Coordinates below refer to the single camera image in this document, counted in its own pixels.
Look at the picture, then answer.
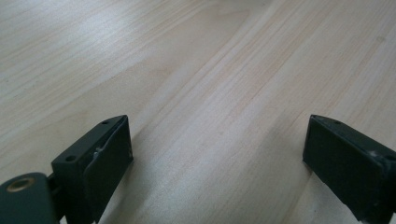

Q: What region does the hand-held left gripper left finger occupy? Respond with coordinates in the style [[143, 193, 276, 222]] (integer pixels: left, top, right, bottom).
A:
[[50, 114, 134, 224]]

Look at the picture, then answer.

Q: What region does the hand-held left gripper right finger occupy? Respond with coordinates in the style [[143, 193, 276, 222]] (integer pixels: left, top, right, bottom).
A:
[[302, 114, 396, 224]]

